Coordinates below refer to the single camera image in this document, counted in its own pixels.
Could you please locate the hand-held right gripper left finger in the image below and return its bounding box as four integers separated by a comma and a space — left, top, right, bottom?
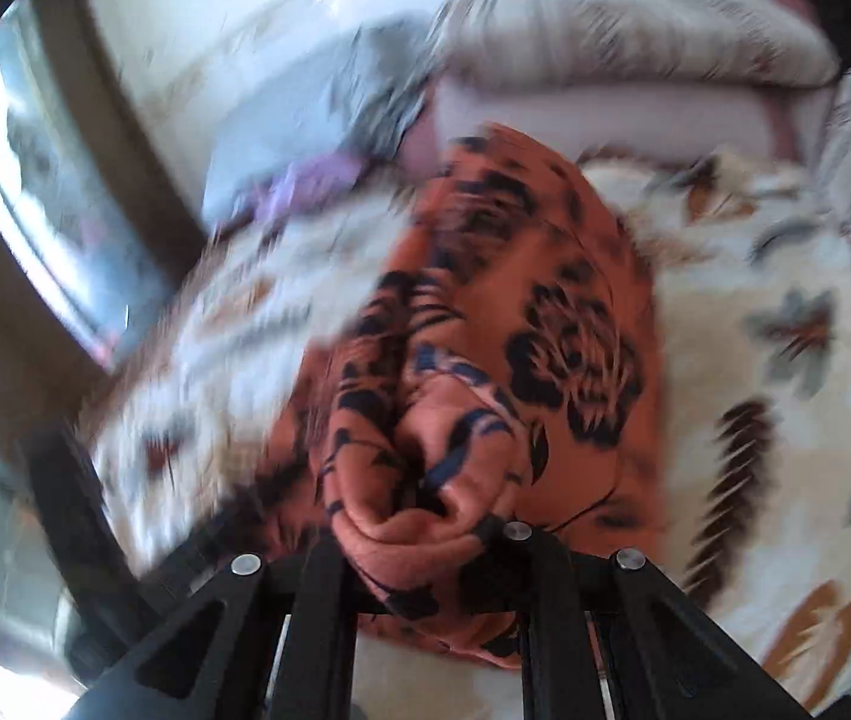
69, 532, 362, 720

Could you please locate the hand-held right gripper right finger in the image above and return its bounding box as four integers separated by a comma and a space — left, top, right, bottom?
471, 517, 851, 720

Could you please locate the orange black floral garment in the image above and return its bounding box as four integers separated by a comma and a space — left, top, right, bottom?
260, 124, 670, 672

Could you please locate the cream leaf print blanket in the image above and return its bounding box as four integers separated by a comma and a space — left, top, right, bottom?
91, 146, 851, 720

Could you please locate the purple floral cloth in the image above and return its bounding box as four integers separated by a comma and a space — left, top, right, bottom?
249, 154, 374, 222

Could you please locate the grey blue pillow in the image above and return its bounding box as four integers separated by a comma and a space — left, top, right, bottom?
200, 22, 434, 222

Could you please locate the pink bed sheet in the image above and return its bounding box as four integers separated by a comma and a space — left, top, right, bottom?
403, 82, 839, 173

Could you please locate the striped floral bolster pillow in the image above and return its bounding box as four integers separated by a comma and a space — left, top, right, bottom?
425, 0, 843, 91

